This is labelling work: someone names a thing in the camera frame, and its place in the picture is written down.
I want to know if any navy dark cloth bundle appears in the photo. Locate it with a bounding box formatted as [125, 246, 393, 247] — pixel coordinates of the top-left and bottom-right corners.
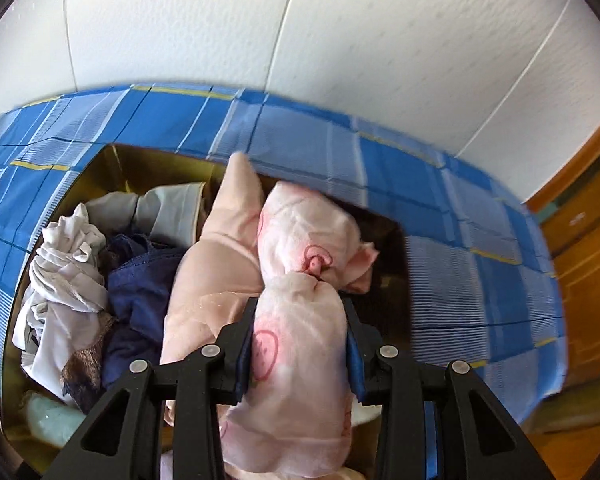
[61, 231, 186, 413]

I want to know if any white cloth bundle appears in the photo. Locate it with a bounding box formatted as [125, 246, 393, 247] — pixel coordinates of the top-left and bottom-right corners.
[12, 204, 108, 406]

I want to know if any pink floral white cloth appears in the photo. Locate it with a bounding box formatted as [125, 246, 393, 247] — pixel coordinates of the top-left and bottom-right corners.
[221, 273, 352, 479]

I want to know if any large pink beige cloth roll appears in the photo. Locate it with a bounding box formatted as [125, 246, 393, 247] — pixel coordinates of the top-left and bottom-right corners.
[159, 153, 264, 365]

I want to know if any grey sock bundle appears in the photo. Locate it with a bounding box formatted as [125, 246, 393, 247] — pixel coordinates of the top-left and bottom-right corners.
[86, 182, 206, 248]

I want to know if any teal fluffy sock bundle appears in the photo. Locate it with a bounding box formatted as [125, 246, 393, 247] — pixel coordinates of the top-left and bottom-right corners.
[21, 391, 85, 448]

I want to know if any blue plaid tablecloth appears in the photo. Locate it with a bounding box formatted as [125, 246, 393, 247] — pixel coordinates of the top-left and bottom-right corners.
[0, 81, 567, 478]

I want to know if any dark tin box gold interior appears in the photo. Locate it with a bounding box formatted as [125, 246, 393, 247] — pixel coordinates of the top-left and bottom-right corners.
[14, 148, 406, 479]

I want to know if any wooden door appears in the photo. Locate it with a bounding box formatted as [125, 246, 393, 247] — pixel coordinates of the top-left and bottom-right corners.
[527, 128, 600, 387]

